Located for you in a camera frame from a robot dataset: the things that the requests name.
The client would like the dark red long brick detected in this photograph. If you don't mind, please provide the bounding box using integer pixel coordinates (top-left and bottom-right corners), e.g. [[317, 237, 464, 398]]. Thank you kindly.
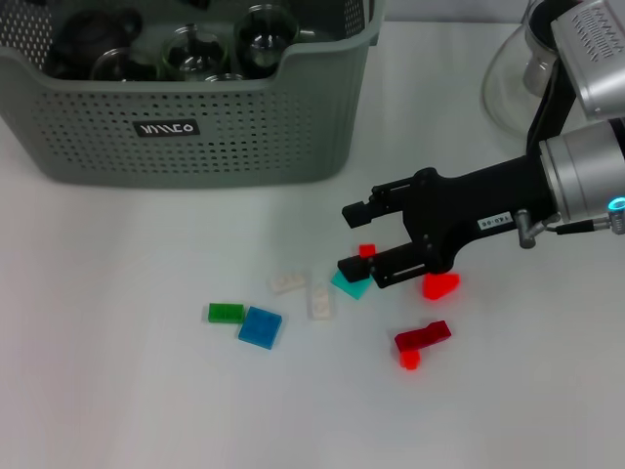
[[394, 320, 453, 354]]

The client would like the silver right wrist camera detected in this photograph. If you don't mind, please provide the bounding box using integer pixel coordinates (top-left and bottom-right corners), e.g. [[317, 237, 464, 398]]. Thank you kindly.
[[550, 0, 625, 121]]

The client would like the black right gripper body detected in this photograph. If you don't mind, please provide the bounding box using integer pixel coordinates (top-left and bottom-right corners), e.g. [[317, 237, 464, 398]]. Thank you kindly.
[[400, 155, 561, 276]]

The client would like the black clay teapot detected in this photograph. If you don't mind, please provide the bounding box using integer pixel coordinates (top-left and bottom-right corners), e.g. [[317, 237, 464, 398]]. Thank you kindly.
[[48, 9, 144, 79]]

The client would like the glass teapot black handle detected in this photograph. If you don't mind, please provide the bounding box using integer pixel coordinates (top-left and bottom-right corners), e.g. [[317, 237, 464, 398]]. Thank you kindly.
[[480, 0, 587, 160]]

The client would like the right gripper cable with plug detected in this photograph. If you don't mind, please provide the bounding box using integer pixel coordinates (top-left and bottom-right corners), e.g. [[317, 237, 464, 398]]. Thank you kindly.
[[516, 208, 625, 250]]

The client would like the teal square plate brick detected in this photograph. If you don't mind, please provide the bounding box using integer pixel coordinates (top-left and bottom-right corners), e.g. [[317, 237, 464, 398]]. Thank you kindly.
[[330, 271, 375, 300]]

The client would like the green flat brick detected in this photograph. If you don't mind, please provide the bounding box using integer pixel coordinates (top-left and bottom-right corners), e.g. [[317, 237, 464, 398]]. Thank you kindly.
[[207, 302, 245, 324]]

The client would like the grey-green perforated storage bin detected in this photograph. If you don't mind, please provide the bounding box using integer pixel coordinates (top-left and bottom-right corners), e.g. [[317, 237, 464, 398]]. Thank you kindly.
[[0, 0, 387, 190]]

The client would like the blue square plate brick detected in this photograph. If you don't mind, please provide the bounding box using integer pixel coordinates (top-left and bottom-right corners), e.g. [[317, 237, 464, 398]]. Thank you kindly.
[[237, 306, 283, 351]]

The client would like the white two-stud brick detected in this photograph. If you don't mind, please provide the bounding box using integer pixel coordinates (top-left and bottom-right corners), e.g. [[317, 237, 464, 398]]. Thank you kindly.
[[266, 271, 309, 295], [306, 282, 338, 321]]

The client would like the orange-red wedge brick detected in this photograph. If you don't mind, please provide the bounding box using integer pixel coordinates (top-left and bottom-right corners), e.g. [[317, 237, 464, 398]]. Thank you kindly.
[[422, 272, 461, 300]]

